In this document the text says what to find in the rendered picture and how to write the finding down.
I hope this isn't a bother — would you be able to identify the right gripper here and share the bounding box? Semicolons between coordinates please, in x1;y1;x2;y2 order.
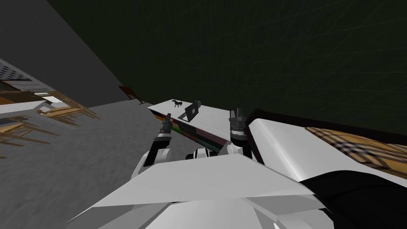
229;107;248;131

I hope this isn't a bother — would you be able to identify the bed with plaid blanket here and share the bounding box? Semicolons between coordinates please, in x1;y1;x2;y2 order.
245;108;407;189

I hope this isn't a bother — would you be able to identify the black picture frame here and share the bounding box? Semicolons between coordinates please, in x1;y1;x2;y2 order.
178;100;202;123

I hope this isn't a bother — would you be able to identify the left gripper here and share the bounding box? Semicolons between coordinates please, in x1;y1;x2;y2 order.
159;113;174;135

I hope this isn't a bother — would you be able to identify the white nightstand with coloured drawers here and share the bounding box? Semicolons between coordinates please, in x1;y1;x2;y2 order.
147;98;233;154

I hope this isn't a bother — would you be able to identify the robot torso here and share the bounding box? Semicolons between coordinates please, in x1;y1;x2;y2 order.
65;147;334;229

